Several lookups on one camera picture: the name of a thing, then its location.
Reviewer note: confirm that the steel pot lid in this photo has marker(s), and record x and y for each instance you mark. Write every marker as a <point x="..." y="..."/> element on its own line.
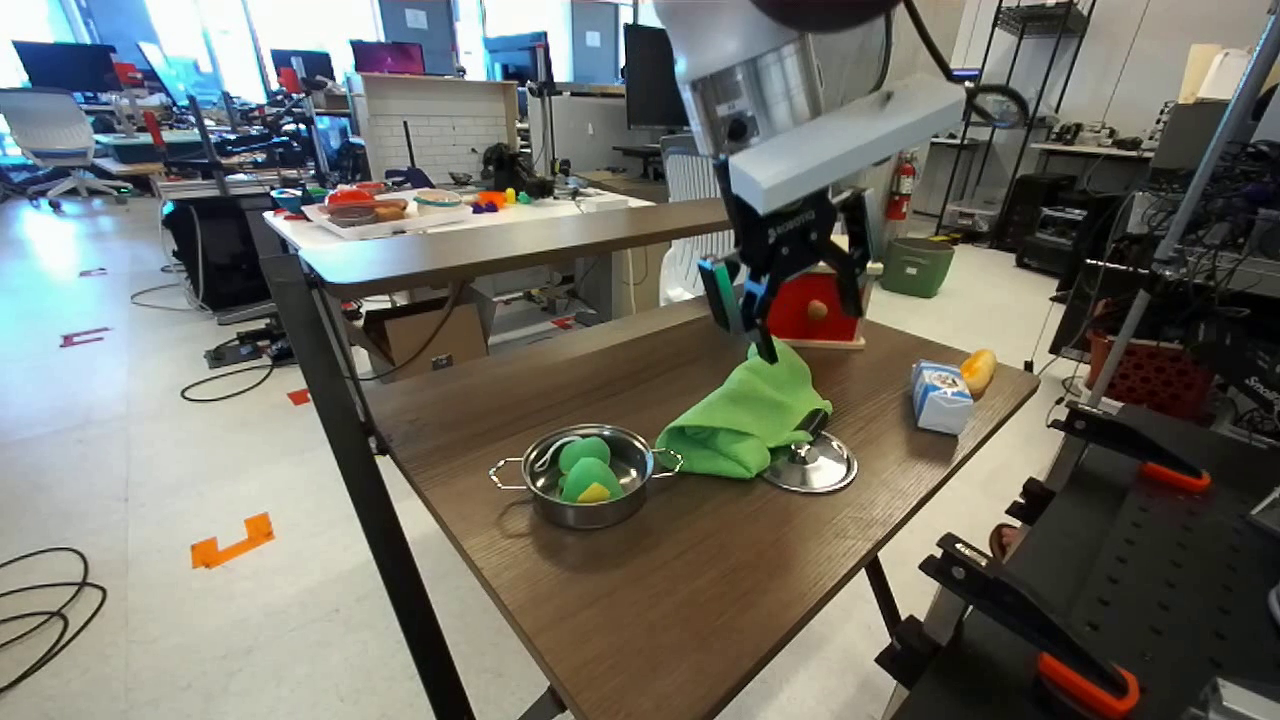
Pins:
<point x="817" y="470"/>

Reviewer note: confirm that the green and yellow toy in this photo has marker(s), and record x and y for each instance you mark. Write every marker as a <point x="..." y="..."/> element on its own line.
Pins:
<point x="587" y="472"/>

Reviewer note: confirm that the black power strip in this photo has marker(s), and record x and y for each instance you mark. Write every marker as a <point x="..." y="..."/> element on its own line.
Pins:
<point x="246" y="347"/>

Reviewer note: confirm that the monitor with purple screen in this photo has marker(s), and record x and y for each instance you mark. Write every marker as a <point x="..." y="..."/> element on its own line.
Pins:
<point x="385" y="56"/>

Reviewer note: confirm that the black equipment case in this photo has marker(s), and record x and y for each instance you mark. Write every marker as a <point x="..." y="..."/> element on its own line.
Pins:
<point x="1054" y="227"/>

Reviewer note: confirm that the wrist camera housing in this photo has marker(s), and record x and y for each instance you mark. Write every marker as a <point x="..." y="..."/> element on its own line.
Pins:
<point x="840" y="144"/>

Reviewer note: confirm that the orange toy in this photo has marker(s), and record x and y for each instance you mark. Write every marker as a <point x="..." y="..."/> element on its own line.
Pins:
<point x="493" y="201"/>

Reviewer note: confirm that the white swivel chair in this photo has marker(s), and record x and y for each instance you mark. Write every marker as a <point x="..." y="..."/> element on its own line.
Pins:
<point x="45" y="127"/>

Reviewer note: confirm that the red fire extinguisher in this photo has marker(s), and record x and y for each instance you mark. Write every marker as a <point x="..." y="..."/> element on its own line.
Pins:
<point x="903" y="198"/>

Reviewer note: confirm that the yellow bread loaf toy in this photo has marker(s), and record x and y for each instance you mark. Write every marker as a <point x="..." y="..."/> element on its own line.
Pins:
<point x="980" y="368"/>

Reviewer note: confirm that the black cabinet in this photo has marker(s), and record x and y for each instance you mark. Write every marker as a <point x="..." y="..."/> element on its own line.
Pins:
<point x="223" y="262"/>

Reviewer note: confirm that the white mesh office chair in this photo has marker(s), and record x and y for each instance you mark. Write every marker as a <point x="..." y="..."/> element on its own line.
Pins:
<point x="684" y="266"/>

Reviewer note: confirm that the green bin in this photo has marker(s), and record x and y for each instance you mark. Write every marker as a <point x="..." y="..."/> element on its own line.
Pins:
<point x="923" y="266"/>

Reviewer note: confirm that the small steel pot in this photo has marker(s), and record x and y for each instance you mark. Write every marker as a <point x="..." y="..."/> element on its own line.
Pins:
<point x="607" y="515"/>

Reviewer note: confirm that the dark desk monitor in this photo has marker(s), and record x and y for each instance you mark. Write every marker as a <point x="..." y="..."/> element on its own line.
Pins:
<point x="516" y="56"/>
<point x="302" y="69"/>
<point x="66" y="64"/>

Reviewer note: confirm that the white work table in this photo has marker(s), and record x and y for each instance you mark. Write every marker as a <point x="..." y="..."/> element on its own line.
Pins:
<point x="562" y="210"/>

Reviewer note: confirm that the blue and white milk carton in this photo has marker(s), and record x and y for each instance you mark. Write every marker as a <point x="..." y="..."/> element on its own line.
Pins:
<point x="940" y="402"/>

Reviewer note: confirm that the black metal shelf rack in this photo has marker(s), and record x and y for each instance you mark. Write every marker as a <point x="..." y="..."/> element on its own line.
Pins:
<point x="1044" y="19"/>

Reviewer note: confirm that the aluminium pole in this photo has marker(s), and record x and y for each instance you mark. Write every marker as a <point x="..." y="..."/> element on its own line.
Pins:
<point x="1204" y="172"/>

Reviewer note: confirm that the black desk device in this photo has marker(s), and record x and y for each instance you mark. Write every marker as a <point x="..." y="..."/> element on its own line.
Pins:
<point x="513" y="171"/>

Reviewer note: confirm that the brown raised shelf board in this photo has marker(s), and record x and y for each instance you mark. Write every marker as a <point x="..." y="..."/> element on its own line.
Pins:
<point x="535" y="240"/>

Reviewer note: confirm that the red crate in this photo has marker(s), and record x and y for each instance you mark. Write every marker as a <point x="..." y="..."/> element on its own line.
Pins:
<point x="1152" y="376"/>

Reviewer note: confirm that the green towel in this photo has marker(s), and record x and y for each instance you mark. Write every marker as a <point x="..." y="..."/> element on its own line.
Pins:
<point x="747" y="413"/>

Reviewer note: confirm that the black metal table frame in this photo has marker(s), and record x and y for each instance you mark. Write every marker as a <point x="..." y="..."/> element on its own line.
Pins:
<point x="347" y="427"/>

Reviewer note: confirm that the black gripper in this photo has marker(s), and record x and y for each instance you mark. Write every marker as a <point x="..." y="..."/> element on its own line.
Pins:
<point x="801" y="234"/>

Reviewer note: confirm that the wooden box with red drawer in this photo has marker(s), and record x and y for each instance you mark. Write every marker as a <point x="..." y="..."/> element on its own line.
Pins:
<point x="801" y="322"/>

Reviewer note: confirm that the large black monitor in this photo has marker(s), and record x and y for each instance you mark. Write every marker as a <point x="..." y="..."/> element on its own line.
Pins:
<point x="649" y="83"/>

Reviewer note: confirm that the red bowl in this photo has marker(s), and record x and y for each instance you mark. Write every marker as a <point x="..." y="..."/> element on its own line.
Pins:
<point x="360" y="201"/>

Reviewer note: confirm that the black perforated workbench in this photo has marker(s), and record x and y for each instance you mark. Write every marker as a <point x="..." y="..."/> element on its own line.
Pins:
<point x="1163" y="584"/>

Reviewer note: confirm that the white pegboard panel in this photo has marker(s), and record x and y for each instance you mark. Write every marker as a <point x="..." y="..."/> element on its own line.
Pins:
<point x="440" y="127"/>

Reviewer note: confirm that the brown cardboard box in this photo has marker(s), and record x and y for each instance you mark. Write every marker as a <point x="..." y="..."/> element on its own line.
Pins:
<point x="426" y="332"/>

